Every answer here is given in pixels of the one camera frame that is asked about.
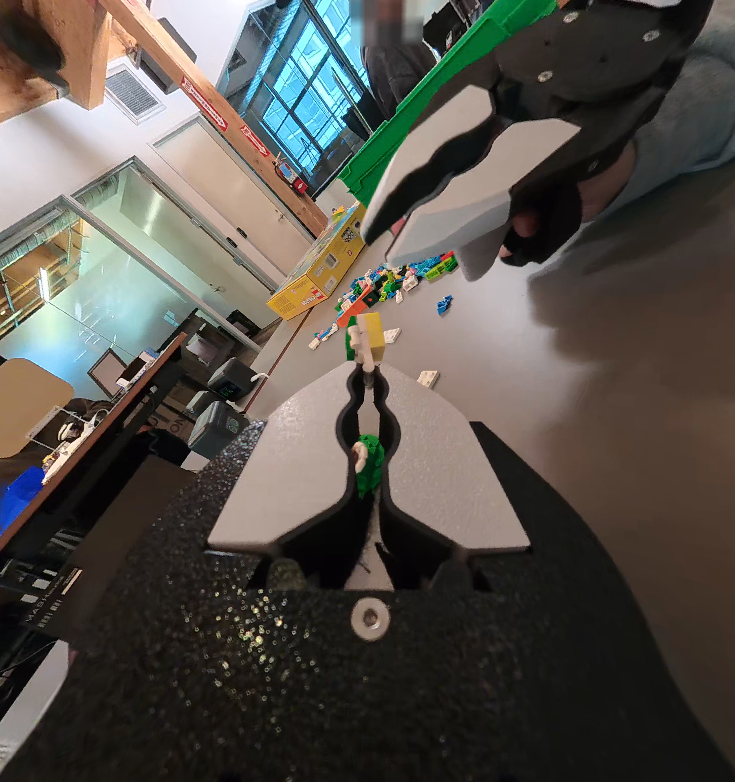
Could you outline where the wooden desk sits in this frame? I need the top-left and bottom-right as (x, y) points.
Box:
(0, 333), (188, 572)

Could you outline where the pile of mixed lego bricks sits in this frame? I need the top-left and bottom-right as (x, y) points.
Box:
(309, 249), (460, 352)

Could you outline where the large window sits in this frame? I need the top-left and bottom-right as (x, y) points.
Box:
(216, 0), (381, 196)

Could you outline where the glass partition wall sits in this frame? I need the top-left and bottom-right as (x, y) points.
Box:
(0, 156), (283, 404)

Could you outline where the person's right forearm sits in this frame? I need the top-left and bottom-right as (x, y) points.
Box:
(563, 6), (735, 257)

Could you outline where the green rounded lego piece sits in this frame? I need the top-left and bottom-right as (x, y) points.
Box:
(350, 433), (385, 499)

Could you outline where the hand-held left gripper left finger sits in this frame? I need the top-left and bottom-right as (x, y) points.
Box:
(207, 360), (368, 560)

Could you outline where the yellow white lego assembly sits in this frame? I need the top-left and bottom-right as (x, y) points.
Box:
(344, 312), (388, 373)

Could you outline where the yellow lego box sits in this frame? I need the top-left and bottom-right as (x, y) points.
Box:
(266, 203), (368, 321)

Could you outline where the person's right hand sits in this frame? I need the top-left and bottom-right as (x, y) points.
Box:
(499, 141), (640, 257)

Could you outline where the green plastic bin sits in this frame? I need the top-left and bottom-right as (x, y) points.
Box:
(337, 0), (558, 209)

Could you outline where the white door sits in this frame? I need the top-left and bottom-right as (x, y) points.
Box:
(149, 115), (316, 279)

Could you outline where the wall air vent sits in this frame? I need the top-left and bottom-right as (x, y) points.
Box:
(103, 66), (167, 126)

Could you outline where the black box on beam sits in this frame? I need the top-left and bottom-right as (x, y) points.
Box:
(136, 17), (198, 95)

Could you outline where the wooden post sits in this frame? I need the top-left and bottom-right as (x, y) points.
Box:
(0, 0), (113, 134)

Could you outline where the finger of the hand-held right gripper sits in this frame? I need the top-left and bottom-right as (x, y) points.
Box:
(361, 84), (500, 245)
(383, 121), (580, 261)

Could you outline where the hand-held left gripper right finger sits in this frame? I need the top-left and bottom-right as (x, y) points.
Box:
(367, 362), (532, 557)

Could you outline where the wooden ceiling beam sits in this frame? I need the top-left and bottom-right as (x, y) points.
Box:
(95, 0), (330, 238)

